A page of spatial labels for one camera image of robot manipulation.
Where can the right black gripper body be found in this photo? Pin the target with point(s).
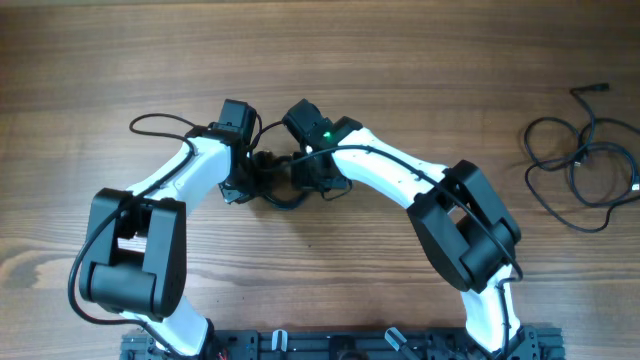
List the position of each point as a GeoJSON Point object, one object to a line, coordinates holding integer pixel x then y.
{"type": "Point", "coordinates": [306, 175]}

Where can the left white rail clip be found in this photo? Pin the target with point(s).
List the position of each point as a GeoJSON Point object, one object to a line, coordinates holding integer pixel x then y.
{"type": "Point", "coordinates": [279, 341]}

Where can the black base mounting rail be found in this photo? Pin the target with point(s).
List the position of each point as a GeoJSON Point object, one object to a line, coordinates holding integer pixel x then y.
{"type": "Point", "coordinates": [435, 343]}

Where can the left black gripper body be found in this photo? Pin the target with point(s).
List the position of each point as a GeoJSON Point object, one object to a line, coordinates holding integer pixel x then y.
{"type": "Point", "coordinates": [241, 185]}

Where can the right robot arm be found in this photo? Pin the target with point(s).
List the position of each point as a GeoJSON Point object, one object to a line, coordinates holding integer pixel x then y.
{"type": "Point", "coordinates": [464, 228]}

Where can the right white rail clip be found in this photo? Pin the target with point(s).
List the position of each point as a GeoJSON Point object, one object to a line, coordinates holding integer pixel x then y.
{"type": "Point", "coordinates": [395, 339]}

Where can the white rail clip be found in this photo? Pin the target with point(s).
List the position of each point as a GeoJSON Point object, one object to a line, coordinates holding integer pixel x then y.
{"type": "Point", "coordinates": [279, 341]}
{"type": "Point", "coordinates": [395, 339]}

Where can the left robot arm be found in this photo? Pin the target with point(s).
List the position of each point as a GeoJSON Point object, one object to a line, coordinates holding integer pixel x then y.
{"type": "Point", "coordinates": [134, 259]}

